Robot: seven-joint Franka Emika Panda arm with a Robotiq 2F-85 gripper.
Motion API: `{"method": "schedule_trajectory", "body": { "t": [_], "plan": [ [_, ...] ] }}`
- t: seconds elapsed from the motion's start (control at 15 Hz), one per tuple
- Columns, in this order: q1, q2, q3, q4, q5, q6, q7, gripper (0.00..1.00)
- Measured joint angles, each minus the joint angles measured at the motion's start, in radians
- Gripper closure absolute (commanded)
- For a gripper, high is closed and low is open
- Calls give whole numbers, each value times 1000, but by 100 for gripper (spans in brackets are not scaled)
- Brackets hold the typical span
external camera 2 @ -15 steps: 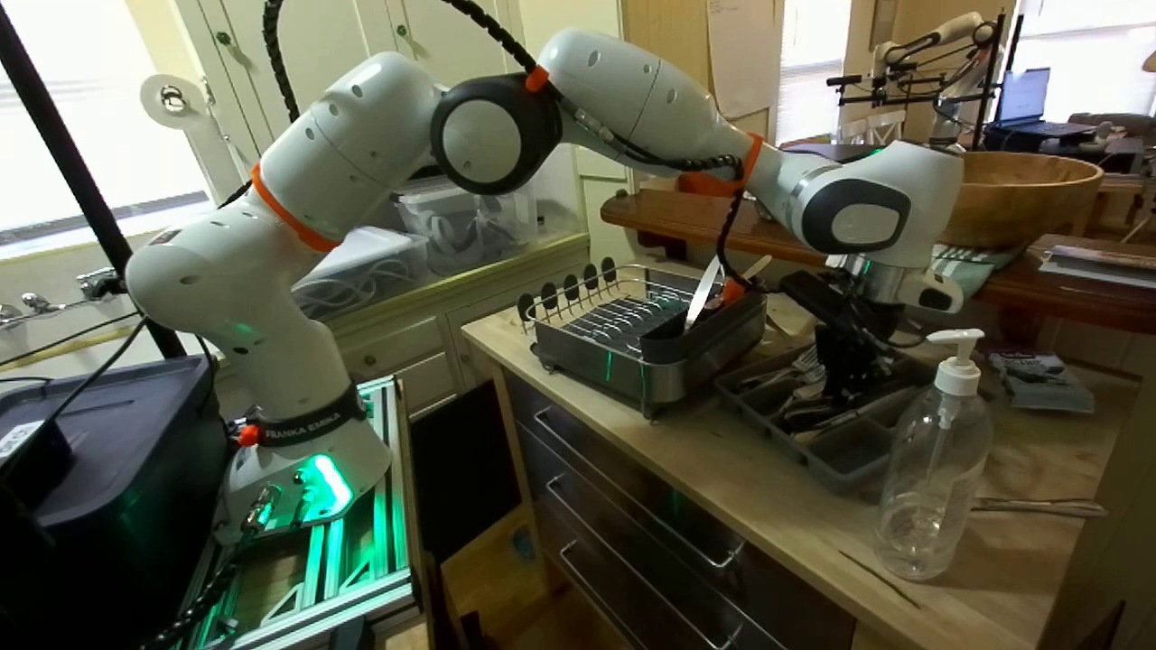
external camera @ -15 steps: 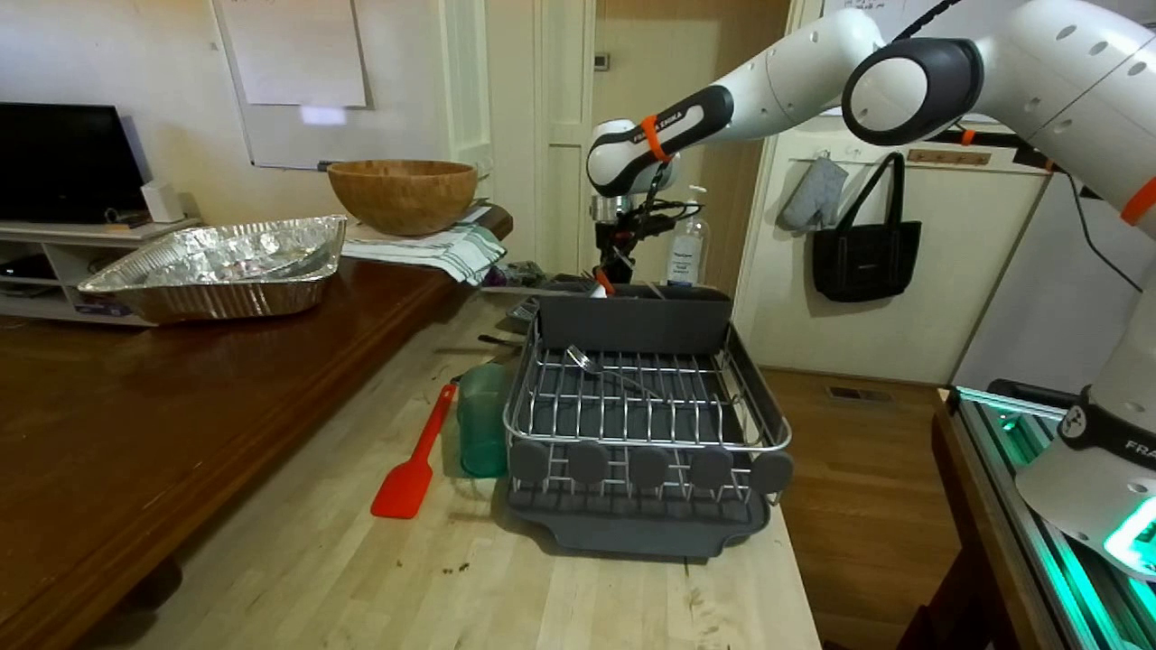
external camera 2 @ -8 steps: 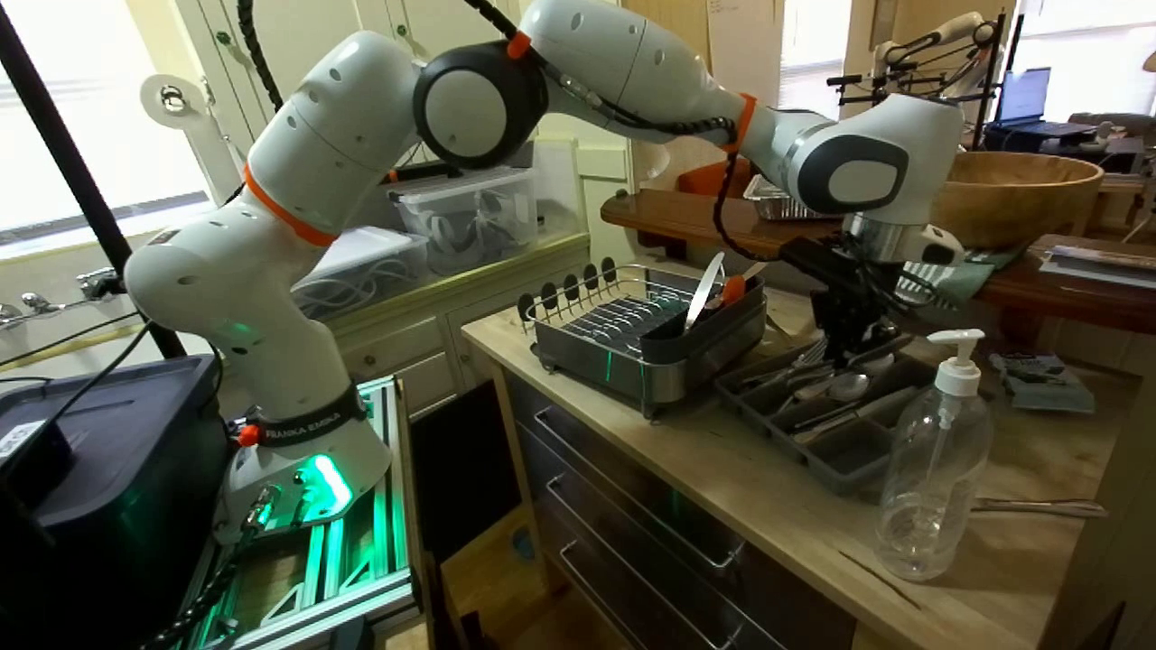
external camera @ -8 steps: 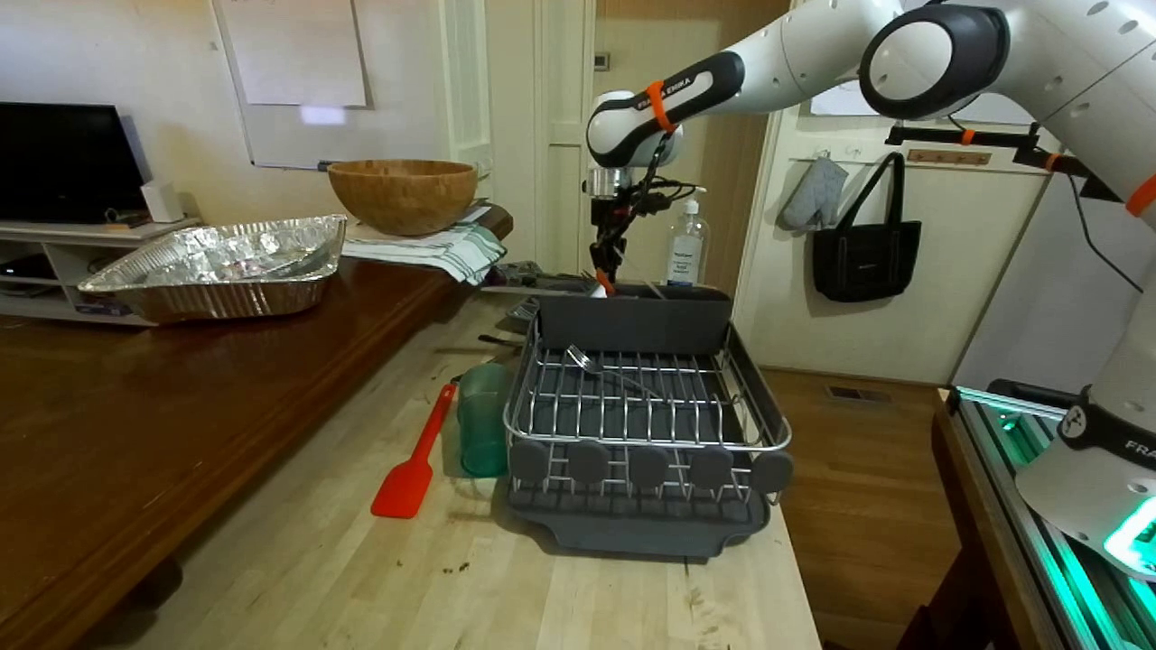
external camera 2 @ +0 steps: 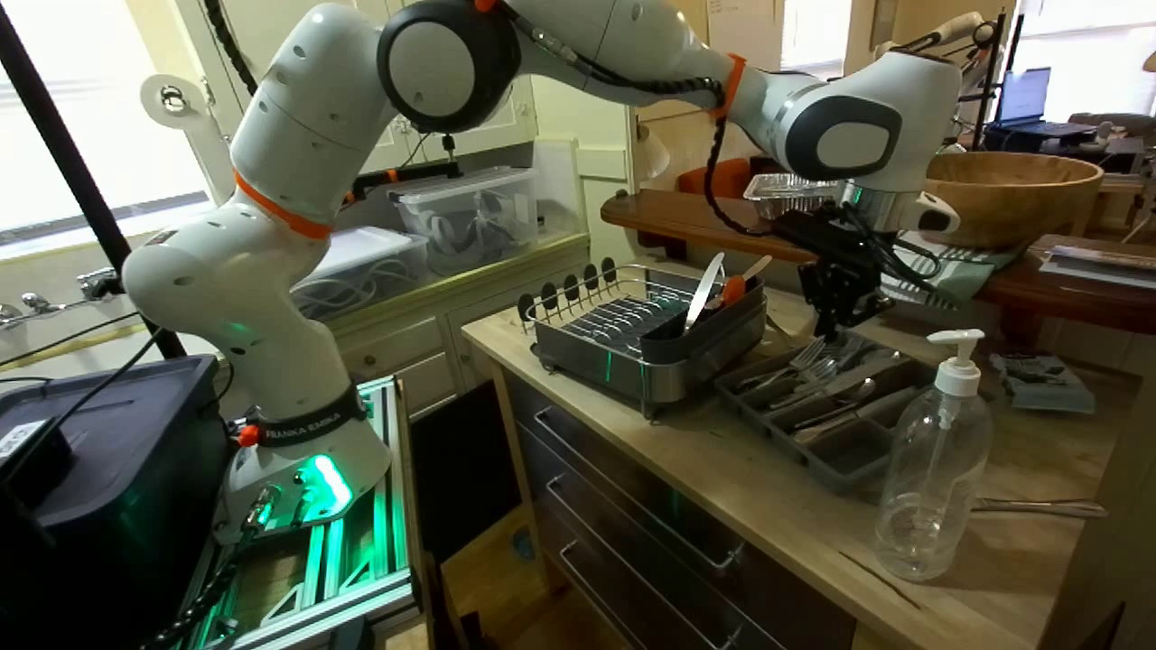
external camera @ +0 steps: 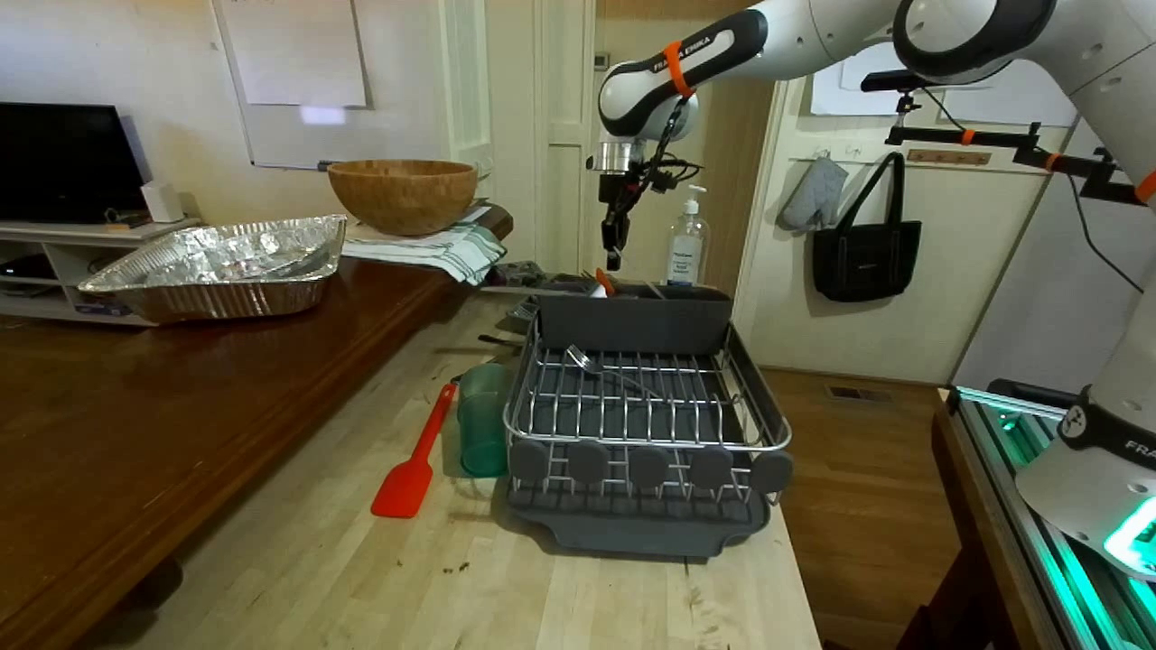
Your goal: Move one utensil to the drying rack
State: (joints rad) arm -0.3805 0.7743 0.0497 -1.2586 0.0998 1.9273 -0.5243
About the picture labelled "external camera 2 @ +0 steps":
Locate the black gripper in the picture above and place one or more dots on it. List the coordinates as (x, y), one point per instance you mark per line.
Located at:
(844, 245)

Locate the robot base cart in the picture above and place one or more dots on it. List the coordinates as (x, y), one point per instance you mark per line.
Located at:
(348, 565)

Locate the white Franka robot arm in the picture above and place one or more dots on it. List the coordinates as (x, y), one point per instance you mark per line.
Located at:
(301, 120)

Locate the silver wide-bladed utensil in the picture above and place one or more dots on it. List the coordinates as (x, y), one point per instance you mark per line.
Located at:
(705, 291)

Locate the grey dish drying rack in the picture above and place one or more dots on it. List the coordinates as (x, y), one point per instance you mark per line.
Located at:
(599, 329)

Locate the silver metal spoon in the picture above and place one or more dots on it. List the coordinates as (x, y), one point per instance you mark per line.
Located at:
(875, 362)
(857, 392)

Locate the orange plastic spoon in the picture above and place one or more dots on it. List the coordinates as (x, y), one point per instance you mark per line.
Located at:
(729, 291)

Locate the green striped white towel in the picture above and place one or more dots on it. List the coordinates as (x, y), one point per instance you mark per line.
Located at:
(962, 270)

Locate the grey cutlery tray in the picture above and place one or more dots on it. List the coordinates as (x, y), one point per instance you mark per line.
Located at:
(844, 464)

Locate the clear soap dispenser bottle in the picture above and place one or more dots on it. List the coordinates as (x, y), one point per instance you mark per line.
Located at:
(933, 482)

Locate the wooden bowl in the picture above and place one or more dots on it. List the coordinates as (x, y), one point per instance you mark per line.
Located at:
(1024, 199)

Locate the small printed package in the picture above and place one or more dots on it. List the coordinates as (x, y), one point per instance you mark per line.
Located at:
(1041, 385)

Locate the silver table knife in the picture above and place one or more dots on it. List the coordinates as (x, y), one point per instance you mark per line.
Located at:
(1050, 506)

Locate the wooden cabinet with drawers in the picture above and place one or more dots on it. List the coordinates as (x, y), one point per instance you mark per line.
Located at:
(627, 527)

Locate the clear plastic storage bin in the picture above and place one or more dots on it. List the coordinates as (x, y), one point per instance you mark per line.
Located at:
(472, 216)

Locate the beige sideboard cabinet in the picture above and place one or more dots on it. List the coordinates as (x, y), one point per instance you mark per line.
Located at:
(409, 337)

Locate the black equipment box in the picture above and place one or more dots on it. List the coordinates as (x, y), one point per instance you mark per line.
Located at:
(110, 482)

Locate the black slanted pole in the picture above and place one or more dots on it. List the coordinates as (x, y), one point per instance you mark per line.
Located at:
(73, 166)

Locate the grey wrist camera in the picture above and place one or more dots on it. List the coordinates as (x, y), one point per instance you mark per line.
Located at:
(780, 187)

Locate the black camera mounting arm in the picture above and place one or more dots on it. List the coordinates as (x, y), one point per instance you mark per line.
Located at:
(383, 178)

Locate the white round wall fixture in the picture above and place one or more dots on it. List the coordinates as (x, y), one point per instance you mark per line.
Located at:
(169, 98)

